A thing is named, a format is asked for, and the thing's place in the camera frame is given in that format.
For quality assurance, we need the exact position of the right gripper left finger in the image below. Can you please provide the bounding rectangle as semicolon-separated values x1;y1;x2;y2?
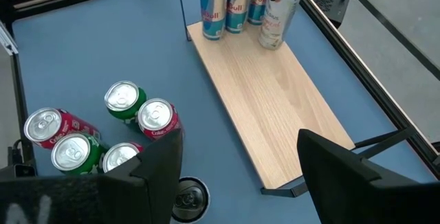
98;128;185;224

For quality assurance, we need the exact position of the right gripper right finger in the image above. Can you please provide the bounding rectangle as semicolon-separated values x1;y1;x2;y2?
297;128;440;224

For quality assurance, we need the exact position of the blue silver Red Bull can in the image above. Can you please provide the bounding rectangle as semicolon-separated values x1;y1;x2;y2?
198;0;230;42
225;0;256;34
247;0;267;26

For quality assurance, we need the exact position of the white Celsius can black top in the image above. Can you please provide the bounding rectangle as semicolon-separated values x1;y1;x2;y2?
170;176;211;224
257;0;306;51

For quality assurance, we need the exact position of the red Coca-Cola can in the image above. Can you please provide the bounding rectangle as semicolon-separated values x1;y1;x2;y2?
101;142;145;174
23;107;101;150
136;98;182;141

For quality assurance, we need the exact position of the green Sprite can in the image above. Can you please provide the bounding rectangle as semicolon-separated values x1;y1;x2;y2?
50;133;110;176
104;80;148;124

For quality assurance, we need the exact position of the blue table mat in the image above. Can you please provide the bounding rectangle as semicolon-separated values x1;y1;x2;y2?
12;0;437;224

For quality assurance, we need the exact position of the black aluminium table frame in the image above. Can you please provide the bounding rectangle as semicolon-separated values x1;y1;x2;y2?
0;0;440;180

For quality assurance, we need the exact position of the wooden shelf black wire frame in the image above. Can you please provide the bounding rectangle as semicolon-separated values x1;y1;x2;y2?
175;0;417;198

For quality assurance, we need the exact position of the small black table camera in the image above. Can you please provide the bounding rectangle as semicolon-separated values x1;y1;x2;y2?
0;139;37;180

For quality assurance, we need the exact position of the silver corner bracket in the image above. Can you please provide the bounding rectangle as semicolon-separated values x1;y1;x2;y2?
0;21;19;56

